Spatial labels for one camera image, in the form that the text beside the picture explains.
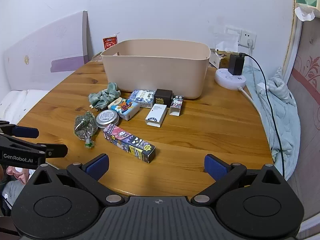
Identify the white box with dial print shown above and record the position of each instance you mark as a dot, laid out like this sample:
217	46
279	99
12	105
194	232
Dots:
156	116

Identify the round metal tin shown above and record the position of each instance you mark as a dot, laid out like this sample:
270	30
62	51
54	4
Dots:
107	118

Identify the green fabric scrunchie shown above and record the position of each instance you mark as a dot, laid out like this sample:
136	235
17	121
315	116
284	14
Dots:
100	98

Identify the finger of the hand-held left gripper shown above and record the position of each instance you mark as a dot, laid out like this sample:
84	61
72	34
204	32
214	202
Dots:
25	131
53	150

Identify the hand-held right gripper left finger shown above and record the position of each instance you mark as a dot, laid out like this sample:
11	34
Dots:
97	166

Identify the black charger block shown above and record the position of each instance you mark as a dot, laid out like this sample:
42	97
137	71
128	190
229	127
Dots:
235	65

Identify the white wall switch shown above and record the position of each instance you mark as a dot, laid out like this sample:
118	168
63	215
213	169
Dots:
232	31

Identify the floral panel with white frame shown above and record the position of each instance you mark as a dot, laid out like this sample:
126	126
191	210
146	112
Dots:
307	67

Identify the red drink carton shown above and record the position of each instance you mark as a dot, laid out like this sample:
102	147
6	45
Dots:
109	43

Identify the small white adapter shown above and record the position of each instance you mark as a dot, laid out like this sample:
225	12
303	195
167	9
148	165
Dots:
263	87

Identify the long cartoon print box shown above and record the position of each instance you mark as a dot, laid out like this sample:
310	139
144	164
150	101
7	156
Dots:
127	140

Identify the white and purple board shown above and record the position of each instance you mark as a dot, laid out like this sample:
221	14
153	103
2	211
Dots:
45	52

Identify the beige plastic storage bin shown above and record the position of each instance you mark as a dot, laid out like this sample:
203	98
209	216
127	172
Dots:
155	72

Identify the small black box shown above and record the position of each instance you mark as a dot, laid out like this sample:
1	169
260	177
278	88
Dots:
162	97

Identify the white wall socket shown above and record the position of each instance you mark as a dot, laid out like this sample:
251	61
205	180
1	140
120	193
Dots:
246	35

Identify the gold and white box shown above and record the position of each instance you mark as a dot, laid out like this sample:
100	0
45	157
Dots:
220	58

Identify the clear bag of green herbs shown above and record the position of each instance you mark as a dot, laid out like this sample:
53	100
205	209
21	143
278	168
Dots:
85	126

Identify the round white power strip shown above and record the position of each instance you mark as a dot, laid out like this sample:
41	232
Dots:
225	80

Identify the blue white patterned packet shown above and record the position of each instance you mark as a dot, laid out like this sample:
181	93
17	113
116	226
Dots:
141	97

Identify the cartoon print tissue pack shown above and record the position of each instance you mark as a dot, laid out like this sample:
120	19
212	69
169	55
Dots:
125	108

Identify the clear plastic bag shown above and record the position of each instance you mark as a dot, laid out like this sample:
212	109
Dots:
226	45

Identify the small cartoon print box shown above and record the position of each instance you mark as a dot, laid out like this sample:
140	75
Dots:
176	105

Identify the light blue blanket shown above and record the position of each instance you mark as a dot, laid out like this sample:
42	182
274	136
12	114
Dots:
282	110

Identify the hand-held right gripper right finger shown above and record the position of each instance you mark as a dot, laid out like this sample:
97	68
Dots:
216	166

